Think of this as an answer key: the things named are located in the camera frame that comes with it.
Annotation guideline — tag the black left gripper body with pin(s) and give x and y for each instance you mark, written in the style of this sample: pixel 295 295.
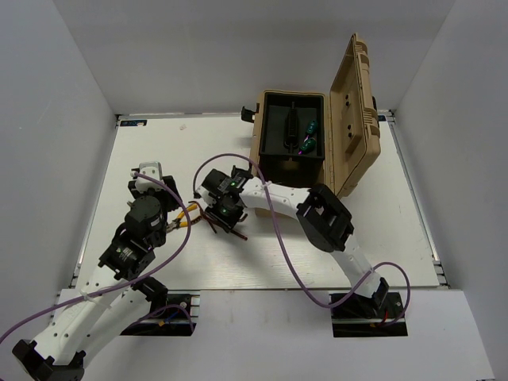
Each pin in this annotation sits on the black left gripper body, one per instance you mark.
pixel 168 200

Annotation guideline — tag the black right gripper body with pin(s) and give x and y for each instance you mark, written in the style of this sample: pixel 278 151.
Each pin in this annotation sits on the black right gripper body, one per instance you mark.
pixel 225 213

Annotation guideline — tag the yellow black needle-nose pliers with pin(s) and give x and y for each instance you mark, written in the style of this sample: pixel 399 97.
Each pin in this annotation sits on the yellow black needle-nose pliers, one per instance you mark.
pixel 190 216

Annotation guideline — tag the green orange stubby screwdriver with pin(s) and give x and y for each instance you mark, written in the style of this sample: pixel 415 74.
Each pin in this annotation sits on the green orange stubby screwdriver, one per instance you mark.
pixel 307 146

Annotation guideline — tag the tan plastic toolbox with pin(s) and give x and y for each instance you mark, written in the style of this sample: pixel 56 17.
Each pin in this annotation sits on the tan plastic toolbox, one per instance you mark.
pixel 352 134

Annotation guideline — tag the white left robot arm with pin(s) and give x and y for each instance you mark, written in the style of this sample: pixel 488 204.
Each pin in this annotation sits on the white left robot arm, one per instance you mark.
pixel 117 292

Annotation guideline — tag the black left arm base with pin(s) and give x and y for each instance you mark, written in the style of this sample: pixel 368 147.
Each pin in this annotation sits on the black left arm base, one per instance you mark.
pixel 165 304

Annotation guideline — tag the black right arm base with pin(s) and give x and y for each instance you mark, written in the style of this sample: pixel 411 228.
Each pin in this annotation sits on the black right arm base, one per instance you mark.
pixel 360 308

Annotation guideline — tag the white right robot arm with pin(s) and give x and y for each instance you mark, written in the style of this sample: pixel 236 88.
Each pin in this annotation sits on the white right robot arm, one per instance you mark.
pixel 324 219

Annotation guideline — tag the black toolbox tray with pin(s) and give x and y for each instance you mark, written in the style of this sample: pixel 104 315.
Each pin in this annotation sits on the black toolbox tray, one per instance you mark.
pixel 284 118

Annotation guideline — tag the blue label sticker left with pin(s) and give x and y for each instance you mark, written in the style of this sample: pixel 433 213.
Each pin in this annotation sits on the blue label sticker left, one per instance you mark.
pixel 133 123

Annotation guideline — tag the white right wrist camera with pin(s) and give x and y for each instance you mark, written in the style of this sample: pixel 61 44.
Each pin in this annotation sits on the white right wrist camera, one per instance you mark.
pixel 203 194

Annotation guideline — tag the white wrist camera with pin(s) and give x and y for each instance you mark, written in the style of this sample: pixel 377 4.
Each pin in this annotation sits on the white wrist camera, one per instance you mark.
pixel 203 194
pixel 147 176

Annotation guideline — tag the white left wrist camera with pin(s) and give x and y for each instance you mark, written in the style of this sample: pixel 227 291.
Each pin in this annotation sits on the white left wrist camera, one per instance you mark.
pixel 147 176

